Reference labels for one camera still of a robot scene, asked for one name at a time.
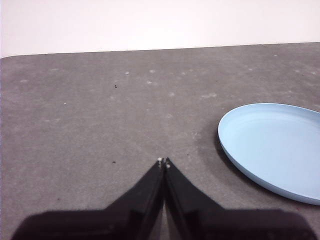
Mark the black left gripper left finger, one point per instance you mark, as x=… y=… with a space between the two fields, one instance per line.
x=112 y=222

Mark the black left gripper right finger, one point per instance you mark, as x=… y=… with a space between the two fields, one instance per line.
x=225 y=225

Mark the light blue round plate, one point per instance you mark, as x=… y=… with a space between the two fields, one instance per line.
x=275 y=150

